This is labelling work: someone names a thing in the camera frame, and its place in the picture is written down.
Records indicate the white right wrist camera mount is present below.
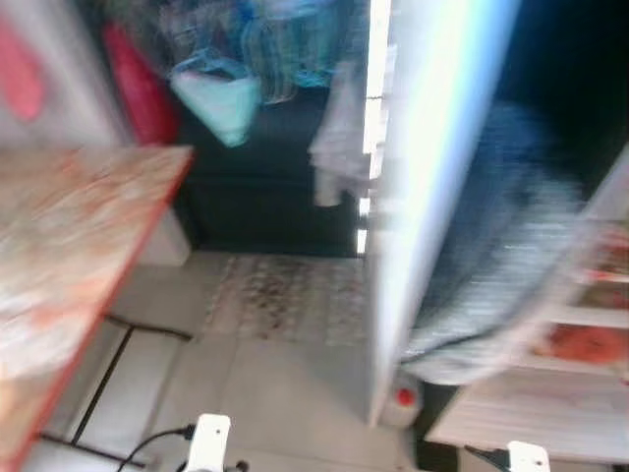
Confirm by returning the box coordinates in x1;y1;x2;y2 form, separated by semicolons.
506;442;551;472

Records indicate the striped woven bag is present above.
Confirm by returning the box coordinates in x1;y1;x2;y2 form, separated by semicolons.
241;0;370;104

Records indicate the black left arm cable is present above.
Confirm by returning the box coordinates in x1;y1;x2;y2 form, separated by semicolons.
116;425;198;472

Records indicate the dark shelf unit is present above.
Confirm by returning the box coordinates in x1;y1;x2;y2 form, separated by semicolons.
172;84;379;259

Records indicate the patterned floor mat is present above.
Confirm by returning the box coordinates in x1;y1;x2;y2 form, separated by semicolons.
204;254;370;345

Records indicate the mint green hanging bag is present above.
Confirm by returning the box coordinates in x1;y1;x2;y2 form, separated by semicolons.
169;54;264;148

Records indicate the white hanging cloth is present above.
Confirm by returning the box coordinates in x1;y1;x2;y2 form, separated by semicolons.
308;64;379;207

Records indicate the silver fridge cabinet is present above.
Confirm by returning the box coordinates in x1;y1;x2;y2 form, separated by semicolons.
366;0;524;429

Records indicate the grey speckled panel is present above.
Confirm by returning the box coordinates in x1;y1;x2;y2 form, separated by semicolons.
398;98;591;386

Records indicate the red hanging cloth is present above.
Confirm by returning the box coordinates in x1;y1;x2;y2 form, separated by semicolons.
0;15;45;124

